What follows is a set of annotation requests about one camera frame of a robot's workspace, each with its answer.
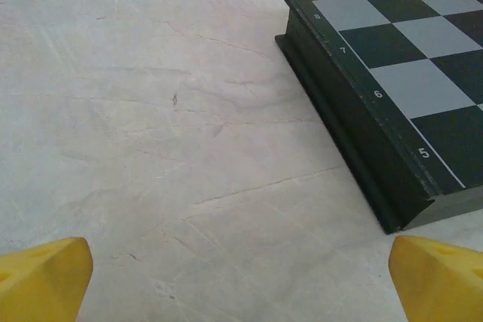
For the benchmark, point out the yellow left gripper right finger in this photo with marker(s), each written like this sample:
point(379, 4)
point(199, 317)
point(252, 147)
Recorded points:
point(441, 284)

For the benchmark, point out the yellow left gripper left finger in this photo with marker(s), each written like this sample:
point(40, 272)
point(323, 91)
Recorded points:
point(45, 280)

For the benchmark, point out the black and grey chessboard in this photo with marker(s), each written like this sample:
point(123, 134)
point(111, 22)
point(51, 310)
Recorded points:
point(396, 73)

